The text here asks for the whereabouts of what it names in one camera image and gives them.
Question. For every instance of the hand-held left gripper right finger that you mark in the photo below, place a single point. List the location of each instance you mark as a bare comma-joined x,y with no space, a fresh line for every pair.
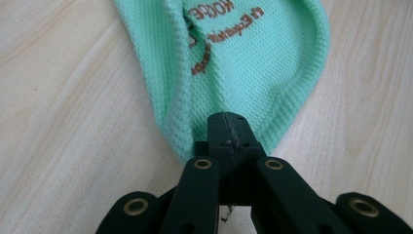
245,143

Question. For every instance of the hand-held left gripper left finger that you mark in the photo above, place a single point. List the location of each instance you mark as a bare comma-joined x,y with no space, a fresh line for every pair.
220,136

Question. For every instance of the mint green sock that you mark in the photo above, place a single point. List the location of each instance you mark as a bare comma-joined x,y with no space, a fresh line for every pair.
259,65

